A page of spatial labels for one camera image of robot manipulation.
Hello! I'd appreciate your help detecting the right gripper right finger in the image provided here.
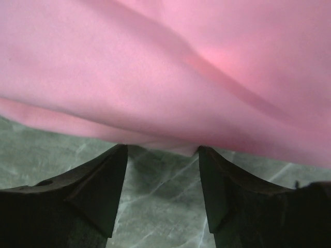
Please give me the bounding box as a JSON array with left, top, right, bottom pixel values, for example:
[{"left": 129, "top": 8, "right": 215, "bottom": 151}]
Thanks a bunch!
[{"left": 198, "top": 147, "right": 330, "bottom": 248}]

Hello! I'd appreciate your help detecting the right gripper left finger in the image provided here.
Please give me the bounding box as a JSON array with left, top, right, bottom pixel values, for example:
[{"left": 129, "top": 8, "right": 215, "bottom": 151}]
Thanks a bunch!
[{"left": 1, "top": 145, "right": 128, "bottom": 247}]

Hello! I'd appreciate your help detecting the pink pillowcase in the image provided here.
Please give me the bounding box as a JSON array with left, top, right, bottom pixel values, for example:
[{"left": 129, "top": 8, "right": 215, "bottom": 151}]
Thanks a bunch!
[{"left": 1, "top": 1, "right": 330, "bottom": 168}]

